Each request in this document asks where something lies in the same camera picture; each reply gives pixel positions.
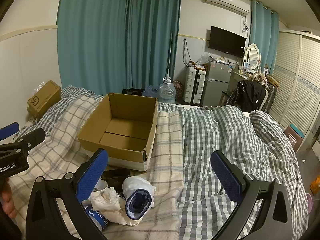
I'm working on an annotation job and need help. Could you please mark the grey gingham duvet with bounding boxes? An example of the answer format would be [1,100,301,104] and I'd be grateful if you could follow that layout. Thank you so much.
[15,86,309,240]

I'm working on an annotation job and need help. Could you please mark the pink bin teal lid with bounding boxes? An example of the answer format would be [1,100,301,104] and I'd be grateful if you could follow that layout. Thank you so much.
[284,124,305,153]

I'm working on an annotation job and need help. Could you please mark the dark stool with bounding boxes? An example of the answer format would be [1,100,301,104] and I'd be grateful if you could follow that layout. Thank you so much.
[219,90,237,105]

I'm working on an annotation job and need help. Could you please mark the white louvered wardrobe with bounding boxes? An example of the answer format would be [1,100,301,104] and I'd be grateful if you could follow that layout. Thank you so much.
[260,29,320,153]

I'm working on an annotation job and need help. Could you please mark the white air conditioner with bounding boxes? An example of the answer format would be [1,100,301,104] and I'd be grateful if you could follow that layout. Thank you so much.
[205,0,251,15]

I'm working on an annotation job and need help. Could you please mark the cream plaid blanket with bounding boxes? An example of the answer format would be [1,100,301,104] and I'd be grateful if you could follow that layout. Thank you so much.
[10,95,185,240]

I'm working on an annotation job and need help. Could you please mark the white dressing table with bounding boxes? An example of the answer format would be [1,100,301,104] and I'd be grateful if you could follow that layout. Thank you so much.
[229,70,253,98]

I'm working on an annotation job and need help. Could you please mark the narrow teal curtain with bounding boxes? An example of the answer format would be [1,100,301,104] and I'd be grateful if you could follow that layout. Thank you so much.
[250,0,280,77]

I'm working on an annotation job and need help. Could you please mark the blue plastic bag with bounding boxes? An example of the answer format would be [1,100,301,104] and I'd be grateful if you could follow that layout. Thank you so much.
[142,84,160,98]

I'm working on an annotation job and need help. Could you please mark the closed brown shipping box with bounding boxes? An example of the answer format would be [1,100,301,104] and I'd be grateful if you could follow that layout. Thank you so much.
[27,80,62,119]

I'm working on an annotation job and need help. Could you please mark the dark floral bag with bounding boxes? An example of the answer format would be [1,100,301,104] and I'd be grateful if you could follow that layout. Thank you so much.
[172,80,186,103]

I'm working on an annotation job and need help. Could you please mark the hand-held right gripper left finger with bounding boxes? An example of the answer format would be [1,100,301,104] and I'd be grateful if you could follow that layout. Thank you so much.
[25,148,109,240]

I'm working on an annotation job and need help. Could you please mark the orange object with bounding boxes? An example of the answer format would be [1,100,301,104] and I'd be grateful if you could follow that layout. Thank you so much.
[310,175,320,195]

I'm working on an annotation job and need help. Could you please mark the cardboard box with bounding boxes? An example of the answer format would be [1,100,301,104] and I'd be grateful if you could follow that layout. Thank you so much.
[77,92,158,172]

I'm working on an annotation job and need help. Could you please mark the black jacket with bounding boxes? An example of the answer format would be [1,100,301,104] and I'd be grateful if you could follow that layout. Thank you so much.
[236,80,266,112]

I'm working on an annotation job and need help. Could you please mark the silver mini fridge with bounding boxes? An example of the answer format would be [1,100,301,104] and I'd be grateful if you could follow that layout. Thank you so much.
[204,60,236,105]

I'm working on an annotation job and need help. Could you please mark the clear water jug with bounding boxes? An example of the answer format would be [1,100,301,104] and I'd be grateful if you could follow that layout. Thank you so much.
[158,78,176,103]

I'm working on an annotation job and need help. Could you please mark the white suitcase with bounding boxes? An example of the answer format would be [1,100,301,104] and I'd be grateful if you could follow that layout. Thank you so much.
[183,66,207,105]

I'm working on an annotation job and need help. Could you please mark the black plastic scoop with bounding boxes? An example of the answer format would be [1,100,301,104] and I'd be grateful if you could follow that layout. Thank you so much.
[101,168,132,195]

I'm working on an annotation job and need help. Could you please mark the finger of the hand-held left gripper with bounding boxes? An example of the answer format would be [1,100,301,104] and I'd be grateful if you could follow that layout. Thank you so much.
[0,122,20,142]
[0,128,46,155]

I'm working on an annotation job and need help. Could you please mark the wall cables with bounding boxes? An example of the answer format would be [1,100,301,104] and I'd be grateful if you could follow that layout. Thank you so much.
[183,38,191,66]

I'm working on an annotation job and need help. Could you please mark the white pole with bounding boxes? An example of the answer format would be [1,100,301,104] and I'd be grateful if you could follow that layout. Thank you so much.
[167,32,173,80]

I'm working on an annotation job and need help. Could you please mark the clear plastic bag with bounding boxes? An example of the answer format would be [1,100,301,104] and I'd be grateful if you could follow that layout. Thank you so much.
[196,52,213,67]

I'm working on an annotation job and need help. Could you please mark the wide teal curtain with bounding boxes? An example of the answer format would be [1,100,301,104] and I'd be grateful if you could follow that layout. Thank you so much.
[57,0,182,98]

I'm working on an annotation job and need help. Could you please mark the blue and white packet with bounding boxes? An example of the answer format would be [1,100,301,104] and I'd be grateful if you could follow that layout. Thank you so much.
[84,204,108,232]

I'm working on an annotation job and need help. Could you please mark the white navy sock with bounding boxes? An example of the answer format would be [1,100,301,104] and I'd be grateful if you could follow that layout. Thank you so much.
[122,175,157,227]

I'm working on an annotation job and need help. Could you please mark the person's left hand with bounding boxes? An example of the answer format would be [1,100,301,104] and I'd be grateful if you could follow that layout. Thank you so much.
[0,177,18,218]

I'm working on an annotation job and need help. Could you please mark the patterned beige scarf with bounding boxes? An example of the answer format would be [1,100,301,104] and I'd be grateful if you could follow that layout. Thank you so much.
[251,72,268,85]

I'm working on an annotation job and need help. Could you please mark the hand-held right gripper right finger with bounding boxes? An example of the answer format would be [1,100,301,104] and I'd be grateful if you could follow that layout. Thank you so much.
[210,150,294,240]

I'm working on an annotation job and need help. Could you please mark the black bag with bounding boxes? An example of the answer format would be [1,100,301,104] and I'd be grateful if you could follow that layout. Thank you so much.
[122,88,145,96]

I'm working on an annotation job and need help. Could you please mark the oval white mirror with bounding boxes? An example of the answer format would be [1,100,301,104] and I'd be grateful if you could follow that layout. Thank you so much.
[243,44,262,72]

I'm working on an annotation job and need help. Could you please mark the pink object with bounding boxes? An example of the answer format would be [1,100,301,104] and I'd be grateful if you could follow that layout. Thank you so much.
[305,192,313,213]

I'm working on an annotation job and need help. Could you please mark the cream lace cloth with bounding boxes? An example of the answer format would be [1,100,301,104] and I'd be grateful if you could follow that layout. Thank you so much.
[89,186,128,225]

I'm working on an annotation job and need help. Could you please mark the dark checkered suitcase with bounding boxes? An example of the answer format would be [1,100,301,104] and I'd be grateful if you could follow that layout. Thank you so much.
[260,82,277,113]

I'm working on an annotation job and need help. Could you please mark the black wall television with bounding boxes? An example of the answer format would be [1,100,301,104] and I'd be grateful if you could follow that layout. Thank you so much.
[208,26,247,58]

